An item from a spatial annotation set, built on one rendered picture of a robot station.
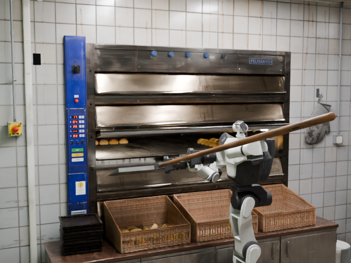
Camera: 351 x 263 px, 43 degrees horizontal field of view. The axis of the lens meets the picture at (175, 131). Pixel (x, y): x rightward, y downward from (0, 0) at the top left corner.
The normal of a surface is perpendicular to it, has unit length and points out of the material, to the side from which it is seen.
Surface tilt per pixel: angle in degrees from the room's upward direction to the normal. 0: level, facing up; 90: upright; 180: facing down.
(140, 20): 90
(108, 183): 70
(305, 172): 90
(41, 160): 90
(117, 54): 90
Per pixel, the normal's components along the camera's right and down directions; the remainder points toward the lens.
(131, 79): 0.37, -0.26
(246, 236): 0.39, 0.08
